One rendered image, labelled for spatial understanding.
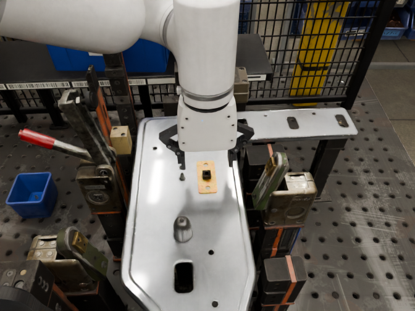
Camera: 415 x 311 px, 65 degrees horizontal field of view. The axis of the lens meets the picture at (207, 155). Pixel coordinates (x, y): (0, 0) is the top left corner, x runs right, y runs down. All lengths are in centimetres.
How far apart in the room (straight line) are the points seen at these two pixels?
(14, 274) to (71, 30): 31
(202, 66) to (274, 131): 37
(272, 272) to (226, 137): 24
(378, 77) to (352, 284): 231
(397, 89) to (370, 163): 182
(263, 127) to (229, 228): 28
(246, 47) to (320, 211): 53
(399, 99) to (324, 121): 208
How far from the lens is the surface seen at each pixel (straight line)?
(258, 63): 94
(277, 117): 81
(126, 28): 34
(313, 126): 81
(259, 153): 75
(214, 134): 54
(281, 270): 59
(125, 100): 90
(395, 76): 313
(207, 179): 66
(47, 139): 62
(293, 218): 68
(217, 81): 46
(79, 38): 33
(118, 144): 69
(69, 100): 54
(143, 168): 69
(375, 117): 141
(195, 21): 42
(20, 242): 106
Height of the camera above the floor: 152
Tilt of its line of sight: 47 degrees down
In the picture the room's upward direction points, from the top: straight up
